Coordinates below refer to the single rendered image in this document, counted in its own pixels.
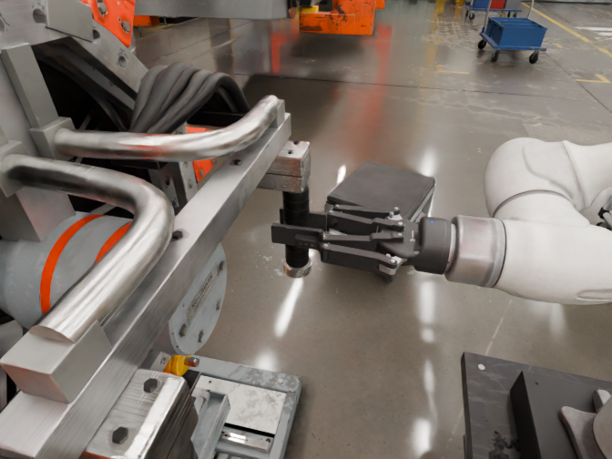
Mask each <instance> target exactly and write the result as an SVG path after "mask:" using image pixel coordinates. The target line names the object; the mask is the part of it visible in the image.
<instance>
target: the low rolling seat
mask: <svg viewBox="0 0 612 459"><path fill-rule="evenodd" d="M434 182H435V178H434V177H431V176H427V175H424V174H420V173H416V172H412V171H409V170H405V169H401V168H396V167H392V166H388V165H384V164H381V163H377V162H373V161H370V160H365V161H364V162H363V163H362V164H361V165H360V166H359V167H358V168H357V169H356V170H354V171H353V173H351V174H350V175H349V176H348V177H347V178H346V179H345V180H344V181H343V182H342V183H340V184H339V185H338V186H337V187H336V188H335V189H334V190H333V191H332V192H331V193H329V194H328V196H327V201H326V202H325V205H324V212H327V211H328V210H332V209H333V205H336V204H339V205H350V206H361V207H372V208H383V209H385V208H393V207H397V208H399V209H400V216H401V217H402V219H408V220H409V221H412V222H419V221H420V219H421V217H424V216H426V217H428V216H429V212H430V208H431V205H432V200H433V196H434V189H435V183H434ZM323 234H329V235H356V234H352V233H349V232H345V231H341V230H336V229H330V231H329V232H328V231H327V230H326V231H325V232H323Z"/></svg>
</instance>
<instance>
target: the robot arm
mask: <svg viewBox="0 0 612 459"><path fill-rule="evenodd" d="M611 186H612V142H610V143H605V144H600V145H595V146H579V145H576V144H573V143H570V142H568V141H566V140H565V141H561V142H544V141H542V140H540V139H536V138H515V139H512V140H509V141H507V142H505V143H504V144H503V145H501V146H500V147H499V148H498V149H497V150H496V151H495V152H494V153H493V155H492V156H491V157H490V159H489V161H488V164H487V166H486V170H485V175H484V195H485V203H486V207H487V211H488V214H489V216H490V218H489V219H487V218H478V217H471V216H463V215H456V216H454V217H453V219H452V221H450V220H449V219H442V218H434V217H426V216H424V217H421V219H420V221H419V222H412V221H409V220H408V219H402V217H401V216H400V209H399V208H397V207H393V208H385V209H383V208H372V207H361V206H350V205H339V204H336V205H333V209H332V210H328V211H327V212H321V211H314V210H310V213H309V216H310V221H309V224H310V225H309V227H301V226H292V225H286V224H284V218H283V215H284V214H283V207H280V223H272V224H271V226H270V229H271V241H272V242H273V243H279V244H286V245H292V246H296V247H298V248H304V249H311V250H317V251H318V252H319V253H320V255H321V262H324V263H329V264H333V265H338V266H343V267H347V268H352V269H356V270H365V271H369V272H374V273H377V274H380V275H382V276H383V277H385V278H387V279H390V280H392V279H394V278H395V273H396V271H397V269H398V268H399V267H400V266H406V265H413V267H414V269H415V270H417V271H420V272H427V273H432V274H439V275H443V274H444V276H445V278H446V279H447V280H448V281H451V282H458V283H464V284H470V285H476V286H480V287H484V288H486V287H488V288H493V289H497V290H500V291H504V292H506V293H508V294H510V295H513V296H516V297H519V298H524V299H528V300H532V301H542V302H550V303H560V304H577V305H591V304H605V303H611V302H612V231H610V230H608V229H605V228H602V227H598V226H594V225H590V224H589V221H588V220H587V219H586V218H584V217H583V216H582V215H581V214H579V213H578V212H579V211H580V210H582V209H585V208H588V207H590V205H591V203H592V201H593V200H594V198H595V197H596V196H597V195H598V194H599V193H600V192H601V191H603V190H604V189H607V188H609V187H611ZM341 211H342V212H341ZM378 226H379V227H378ZM330 229H334V230H341V231H345V232H349V233H352V234H356V235H329V234H323V232H325V231H326V230H327V231H328V232H329V231H330ZM329 243H330V244H329ZM592 396H593V400H594V404H595V407H596V411H597V412H596V413H586V412H581V411H578V410H576V409H574V408H571V407H568V406H564V407H562V408H561V409H560V410H559V412H558V415H559V418H560V419H561V421H562V422H563V423H564V425H565V426H566V429H567V430H568V433H569V435H570V438H571V441H572V443H573V446H574V447H575V450H576V454H577V457H578V459H612V395H610V394H609V393H608V392H607V391H605V390H598V391H594V392H593V394H592Z"/></svg>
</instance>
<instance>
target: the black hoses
mask: <svg viewBox="0 0 612 459"><path fill-rule="evenodd" d="M250 110H251V107H249V105H248V103H247V100H246V98H245V97H244V95H243V93H242V91H241V90H240V87H239V85H238V84H237V83H236V81H235V80H234V79H233V78H232V77H231V76H229V75H228V74H225V73H222V72H216V73H213V72H211V71H209V70H205V69H201V68H199V67H196V66H193V65H192V64H190V63H187V62H184V61H177V62H174V63H173V64H171V65H170V66H163V65H157V66H153V67H152V68H150V69H149V71H148V72H147V73H146V74H145V75H144V77H143V79H142V81H141V84H140V87H139V90H138V95H137V99H136V103H135V106H134V111H133V116H132V119H131V124H130V129H129V130H128V131H127V132H128V133H150V134H172V133H173V132H174V131H175V130H176V129H178V128H179V127H180V126H181V125H183V124H184V123H185V122H186V121H187V124H191V125H202V126H212V127H223V128H224V127H227V126H229V125H231V124H233V123H235V122H237V121H239V120H240V119H241V118H243V117H244V116H245V115H246V114H247V113H248V112H249V111H250ZM110 160H111V163H112V165H116V166H124V167H132V168H147V169H155V170H161V169H162V168H163V167H164V166H166V165H167V164H168V162H156V161H135V160H119V159H110Z"/></svg>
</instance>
